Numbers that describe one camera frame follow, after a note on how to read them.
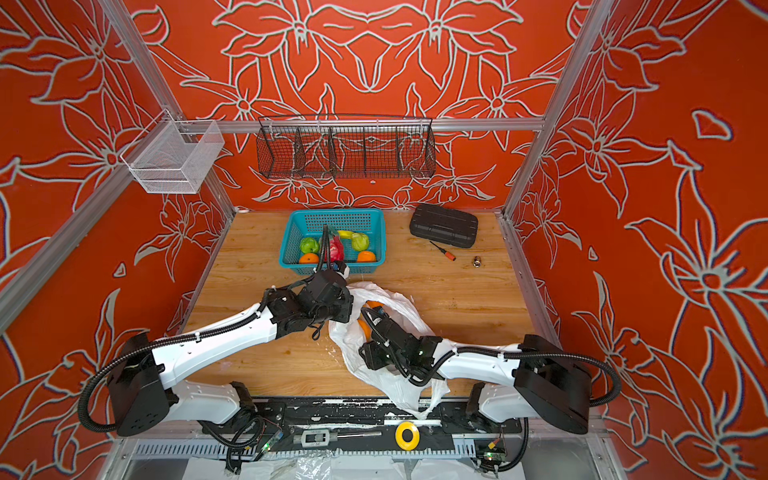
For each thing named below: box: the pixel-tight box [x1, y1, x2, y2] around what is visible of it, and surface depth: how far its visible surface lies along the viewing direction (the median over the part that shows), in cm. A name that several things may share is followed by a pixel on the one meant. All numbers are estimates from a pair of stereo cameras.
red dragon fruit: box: [329, 236, 344, 262], surface depth 99 cm
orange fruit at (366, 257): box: [357, 251, 376, 263], surface depth 102 cm
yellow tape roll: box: [395, 421, 420, 451], surface depth 71 cm
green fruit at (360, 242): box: [351, 232, 370, 252], surface depth 106 cm
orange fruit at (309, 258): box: [299, 253, 319, 264], surface depth 102 cm
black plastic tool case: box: [409, 204, 479, 248], surface depth 109 cm
